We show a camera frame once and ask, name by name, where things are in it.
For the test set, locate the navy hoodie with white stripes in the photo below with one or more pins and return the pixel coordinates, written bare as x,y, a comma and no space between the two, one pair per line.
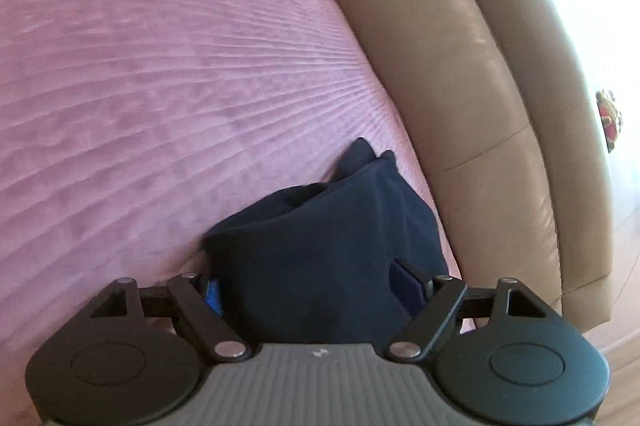
310,256

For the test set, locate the pink quilted bedspread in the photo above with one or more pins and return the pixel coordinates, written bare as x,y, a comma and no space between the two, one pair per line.
150,81

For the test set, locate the small red toy figure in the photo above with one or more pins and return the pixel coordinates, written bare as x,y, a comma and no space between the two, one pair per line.
610,119

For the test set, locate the beige padded headboard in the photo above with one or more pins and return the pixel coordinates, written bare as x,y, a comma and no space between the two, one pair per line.
450,81

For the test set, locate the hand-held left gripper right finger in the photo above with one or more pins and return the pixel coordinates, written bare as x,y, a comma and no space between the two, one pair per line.
406,282

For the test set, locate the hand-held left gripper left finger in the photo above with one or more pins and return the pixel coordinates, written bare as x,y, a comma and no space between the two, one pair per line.
214,297

